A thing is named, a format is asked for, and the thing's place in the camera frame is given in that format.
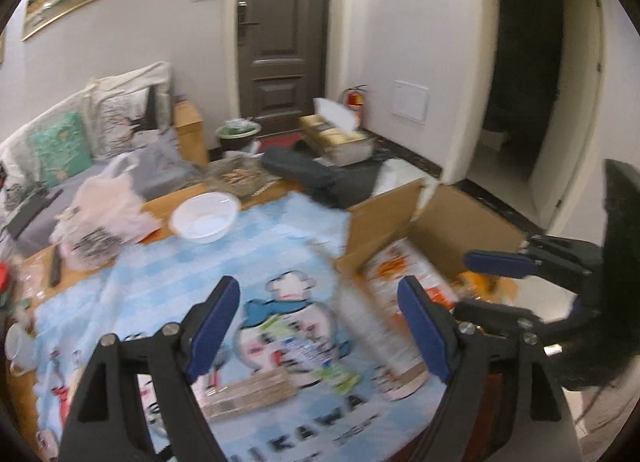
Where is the orange clear snack bag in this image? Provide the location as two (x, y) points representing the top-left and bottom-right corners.
(362, 238), (458, 315)

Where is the brown biscuit packet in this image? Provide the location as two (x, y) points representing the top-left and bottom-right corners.
(198, 368), (298, 423)

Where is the green white snack packet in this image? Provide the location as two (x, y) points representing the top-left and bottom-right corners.
(259, 317), (361, 396)

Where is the yellow snack packet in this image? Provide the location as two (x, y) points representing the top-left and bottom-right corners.
(452, 271), (518, 304)

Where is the cardboard box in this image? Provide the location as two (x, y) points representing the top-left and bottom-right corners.
(334, 178), (528, 403)

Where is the white mug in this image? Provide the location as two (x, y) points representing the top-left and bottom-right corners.
(4, 323), (38, 376)

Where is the black remote control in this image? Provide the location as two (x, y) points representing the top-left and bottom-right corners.
(49, 245), (62, 288)

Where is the blue cartoon tablecloth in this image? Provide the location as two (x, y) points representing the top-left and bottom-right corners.
(35, 193), (444, 461)

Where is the black bag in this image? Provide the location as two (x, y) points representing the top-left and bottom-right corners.
(260, 148), (394, 210)

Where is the white printed plastic bag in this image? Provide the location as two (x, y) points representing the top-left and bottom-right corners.
(50, 152), (162, 271)

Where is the tissue box with tissue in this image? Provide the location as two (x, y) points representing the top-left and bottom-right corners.
(299, 97), (374, 167)

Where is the red fire extinguisher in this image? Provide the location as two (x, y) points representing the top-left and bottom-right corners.
(338, 84), (368, 127)

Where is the white plastic bowl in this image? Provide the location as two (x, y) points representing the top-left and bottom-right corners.
(169, 191), (241, 245)

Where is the red doormat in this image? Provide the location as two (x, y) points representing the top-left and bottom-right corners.
(258, 132), (303, 153)

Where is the glass snack tray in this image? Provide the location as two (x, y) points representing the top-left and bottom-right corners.
(203, 156), (278, 201)

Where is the teal patterned cushion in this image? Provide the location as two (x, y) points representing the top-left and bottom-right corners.
(29, 112), (92, 188)

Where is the dark waste bin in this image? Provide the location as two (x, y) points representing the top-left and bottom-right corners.
(216, 118), (262, 151)

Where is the wooden side table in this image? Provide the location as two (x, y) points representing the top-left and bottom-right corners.
(174, 100), (209, 167)

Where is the black white tree cushion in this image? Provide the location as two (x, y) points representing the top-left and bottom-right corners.
(96, 86), (160, 159)

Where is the white sofa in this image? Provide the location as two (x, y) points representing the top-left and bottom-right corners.
(1, 62), (202, 256)

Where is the dark brown door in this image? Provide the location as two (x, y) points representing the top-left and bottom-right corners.
(236, 0), (329, 136)

